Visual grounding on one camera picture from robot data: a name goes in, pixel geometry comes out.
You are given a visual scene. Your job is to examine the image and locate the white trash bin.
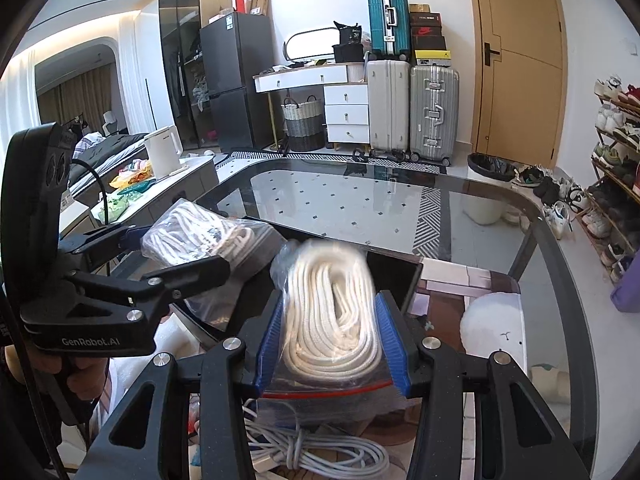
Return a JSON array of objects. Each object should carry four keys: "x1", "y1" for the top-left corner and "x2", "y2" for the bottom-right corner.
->
[{"x1": 462, "y1": 153, "x2": 515, "y2": 226}]

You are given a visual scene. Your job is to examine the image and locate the person's left hand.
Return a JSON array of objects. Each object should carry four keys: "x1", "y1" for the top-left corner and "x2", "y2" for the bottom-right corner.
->
[{"x1": 3, "y1": 344, "x2": 108, "y2": 401}]

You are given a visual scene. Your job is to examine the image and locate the teal suitcase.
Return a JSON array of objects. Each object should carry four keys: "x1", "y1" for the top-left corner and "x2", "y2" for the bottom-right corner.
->
[{"x1": 368, "y1": 0, "x2": 411, "y2": 61}]

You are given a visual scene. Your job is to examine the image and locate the white suitcase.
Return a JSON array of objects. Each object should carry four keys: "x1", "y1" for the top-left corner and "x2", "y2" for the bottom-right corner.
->
[{"x1": 367, "y1": 60, "x2": 410, "y2": 152}]

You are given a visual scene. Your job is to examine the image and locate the oval mirror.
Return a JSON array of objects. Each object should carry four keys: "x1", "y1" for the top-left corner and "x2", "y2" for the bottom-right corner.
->
[{"x1": 282, "y1": 26, "x2": 340, "y2": 63}]

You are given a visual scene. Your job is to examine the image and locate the white drawer desk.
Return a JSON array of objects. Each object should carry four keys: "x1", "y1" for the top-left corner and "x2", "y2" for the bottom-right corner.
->
[{"x1": 254, "y1": 62, "x2": 370, "y2": 145}]

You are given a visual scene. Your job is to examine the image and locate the white electric kettle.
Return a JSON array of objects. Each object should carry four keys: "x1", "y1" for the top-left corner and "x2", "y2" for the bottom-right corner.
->
[{"x1": 143, "y1": 126, "x2": 183, "y2": 179}]

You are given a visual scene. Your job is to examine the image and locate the black cardboard box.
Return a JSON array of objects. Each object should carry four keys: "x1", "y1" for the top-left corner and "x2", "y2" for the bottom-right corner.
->
[{"x1": 171, "y1": 226, "x2": 423, "y2": 348}]

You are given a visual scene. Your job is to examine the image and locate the wooden shoe rack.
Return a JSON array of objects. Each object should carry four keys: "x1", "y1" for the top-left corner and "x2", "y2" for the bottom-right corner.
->
[{"x1": 582, "y1": 76, "x2": 639, "y2": 283}]

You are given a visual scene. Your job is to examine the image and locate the silver suitcase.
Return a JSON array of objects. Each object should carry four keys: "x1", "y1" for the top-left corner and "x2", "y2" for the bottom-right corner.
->
[{"x1": 409, "y1": 65, "x2": 459, "y2": 167}]

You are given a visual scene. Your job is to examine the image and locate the black wardrobe cabinet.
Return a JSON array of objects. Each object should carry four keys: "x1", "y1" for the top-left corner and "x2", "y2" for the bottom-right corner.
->
[{"x1": 158, "y1": 0, "x2": 231, "y2": 150}]

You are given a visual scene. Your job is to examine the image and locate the black bag on desk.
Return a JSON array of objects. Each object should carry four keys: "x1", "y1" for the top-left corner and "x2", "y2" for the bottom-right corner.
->
[{"x1": 333, "y1": 22, "x2": 364, "y2": 63}]

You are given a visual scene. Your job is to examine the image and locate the woven laundry basket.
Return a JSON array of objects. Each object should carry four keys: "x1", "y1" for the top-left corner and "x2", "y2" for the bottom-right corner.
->
[{"x1": 281, "y1": 96, "x2": 326, "y2": 152}]

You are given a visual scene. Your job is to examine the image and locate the bagged white rope coil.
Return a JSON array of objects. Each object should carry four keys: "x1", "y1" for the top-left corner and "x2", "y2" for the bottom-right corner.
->
[{"x1": 257, "y1": 238, "x2": 417, "y2": 411}]

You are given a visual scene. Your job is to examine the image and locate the black refrigerator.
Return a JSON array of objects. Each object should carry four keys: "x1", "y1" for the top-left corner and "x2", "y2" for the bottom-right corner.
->
[{"x1": 200, "y1": 12, "x2": 274, "y2": 153}]

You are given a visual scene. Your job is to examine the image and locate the purple paper bag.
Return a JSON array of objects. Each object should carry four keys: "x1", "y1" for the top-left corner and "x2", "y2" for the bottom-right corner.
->
[{"x1": 611, "y1": 255, "x2": 640, "y2": 313}]

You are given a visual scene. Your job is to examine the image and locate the bagged brown-white striped rope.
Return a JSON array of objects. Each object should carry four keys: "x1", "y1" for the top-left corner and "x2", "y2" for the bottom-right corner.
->
[{"x1": 140, "y1": 198, "x2": 281, "y2": 331}]

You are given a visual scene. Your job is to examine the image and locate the wooden door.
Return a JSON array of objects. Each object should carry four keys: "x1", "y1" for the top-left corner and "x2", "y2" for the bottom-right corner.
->
[{"x1": 472, "y1": 0, "x2": 568, "y2": 168}]

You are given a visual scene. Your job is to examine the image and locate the stacked shoe boxes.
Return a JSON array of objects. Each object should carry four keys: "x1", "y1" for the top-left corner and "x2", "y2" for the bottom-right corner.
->
[{"x1": 409, "y1": 3, "x2": 451, "y2": 67}]

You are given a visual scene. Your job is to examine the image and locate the white charging cable bundle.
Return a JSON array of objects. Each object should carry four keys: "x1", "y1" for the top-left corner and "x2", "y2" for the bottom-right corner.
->
[{"x1": 242, "y1": 398, "x2": 392, "y2": 480}]

